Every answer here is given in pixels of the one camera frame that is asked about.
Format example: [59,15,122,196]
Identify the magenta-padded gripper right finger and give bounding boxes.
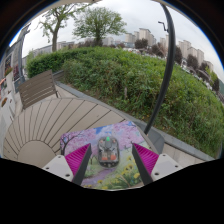
[131,143,184,186]

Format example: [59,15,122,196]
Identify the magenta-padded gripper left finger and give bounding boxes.
[42,143,93,186]

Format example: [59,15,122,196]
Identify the transparent grey computer mouse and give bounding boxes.
[97,135,120,168]

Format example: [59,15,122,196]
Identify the white planter with flowers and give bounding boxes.
[0,95,15,129]
[3,66,16,95]

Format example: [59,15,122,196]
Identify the brown slatted chair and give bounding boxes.
[17,69,63,110]

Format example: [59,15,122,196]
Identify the curved black umbrella pole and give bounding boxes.
[143,3,177,136]

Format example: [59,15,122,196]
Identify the green hedge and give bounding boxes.
[25,46,224,158]

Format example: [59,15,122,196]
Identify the distant apartment buildings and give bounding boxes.
[124,28,214,73]

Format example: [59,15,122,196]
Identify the thin sparse-leaved tree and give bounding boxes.
[38,4,91,53]

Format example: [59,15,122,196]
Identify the round leafy green tree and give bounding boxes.
[73,6,128,47]

